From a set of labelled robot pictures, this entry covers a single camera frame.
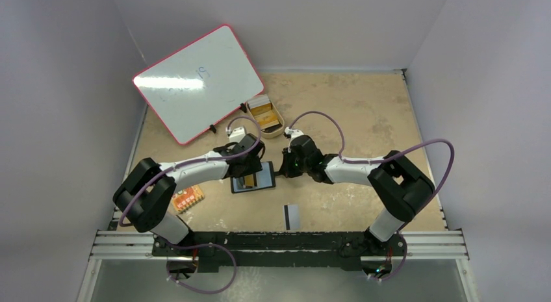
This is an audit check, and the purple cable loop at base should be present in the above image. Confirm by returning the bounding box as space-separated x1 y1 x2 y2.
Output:
165 243 239 296

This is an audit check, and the grey card with magnetic stripe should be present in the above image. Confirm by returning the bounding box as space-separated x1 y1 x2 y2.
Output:
283 205 301 231

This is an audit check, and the gold card in tray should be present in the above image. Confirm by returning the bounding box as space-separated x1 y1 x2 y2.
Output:
251 108 280 129

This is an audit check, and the purple cable at right base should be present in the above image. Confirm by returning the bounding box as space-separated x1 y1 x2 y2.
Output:
366 235 412 284

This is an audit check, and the black card holder wallet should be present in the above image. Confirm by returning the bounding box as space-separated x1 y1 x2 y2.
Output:
230 161 276 194

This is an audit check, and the orange snack packet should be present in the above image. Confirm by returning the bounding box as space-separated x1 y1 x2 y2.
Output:
171 185 205 214

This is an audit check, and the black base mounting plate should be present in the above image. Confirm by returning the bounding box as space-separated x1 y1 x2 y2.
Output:
152 231 407 273

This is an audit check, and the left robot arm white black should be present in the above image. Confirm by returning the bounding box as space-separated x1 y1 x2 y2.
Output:
112 133 264 256

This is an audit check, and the beige oval card tray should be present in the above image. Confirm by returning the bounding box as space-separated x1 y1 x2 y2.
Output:
245 94 285 139

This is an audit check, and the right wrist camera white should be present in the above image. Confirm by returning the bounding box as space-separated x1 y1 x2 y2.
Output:
283 127 304 141

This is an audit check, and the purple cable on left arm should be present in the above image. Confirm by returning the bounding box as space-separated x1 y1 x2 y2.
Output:
118 116 263 228

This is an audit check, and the gold card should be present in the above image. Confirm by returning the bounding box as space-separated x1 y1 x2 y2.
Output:
239 173 257 188
251 108 280 129

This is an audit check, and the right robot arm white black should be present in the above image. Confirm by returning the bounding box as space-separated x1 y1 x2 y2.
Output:
279 133 435 255

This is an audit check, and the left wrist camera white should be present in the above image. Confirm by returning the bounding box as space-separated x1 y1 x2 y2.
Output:
226 126 247 143

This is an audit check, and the grey card stack in tray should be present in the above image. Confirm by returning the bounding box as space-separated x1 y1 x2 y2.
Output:
247 94 272 110

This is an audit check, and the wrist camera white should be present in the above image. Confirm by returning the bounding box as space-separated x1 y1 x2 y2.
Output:
283 127 304 141
226 126 247 143

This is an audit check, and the white board with pink frame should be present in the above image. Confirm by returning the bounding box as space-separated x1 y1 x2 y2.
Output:
132 24 264 145

